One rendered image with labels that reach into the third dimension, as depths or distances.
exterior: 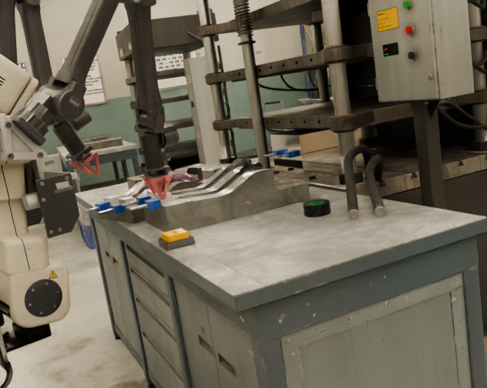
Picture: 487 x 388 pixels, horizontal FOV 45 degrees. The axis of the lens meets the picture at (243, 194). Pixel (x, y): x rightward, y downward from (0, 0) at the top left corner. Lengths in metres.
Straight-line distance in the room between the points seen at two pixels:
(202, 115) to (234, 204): 4.33
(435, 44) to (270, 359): 1.14
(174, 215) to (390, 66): 0.91
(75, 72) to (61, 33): 7.47
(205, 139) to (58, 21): 3.65
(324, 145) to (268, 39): 7.16
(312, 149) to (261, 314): 1.44
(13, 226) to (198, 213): 0.53
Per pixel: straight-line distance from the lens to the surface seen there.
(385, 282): 1.42
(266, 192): 1.89
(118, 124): 9.03
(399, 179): 2.29
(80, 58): 1.58
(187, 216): 1.79
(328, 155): 2.64
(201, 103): 6.14
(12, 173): 1.68
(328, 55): 2.16
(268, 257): 1.40
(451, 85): 2.01
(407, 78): 2.06
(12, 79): 1.66
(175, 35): 6.44
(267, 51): 9.70
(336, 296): 1.34
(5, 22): 1.99
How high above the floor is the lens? 1.21
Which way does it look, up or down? 10 degrees down
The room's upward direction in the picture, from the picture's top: 9 degrees counter-clockwise
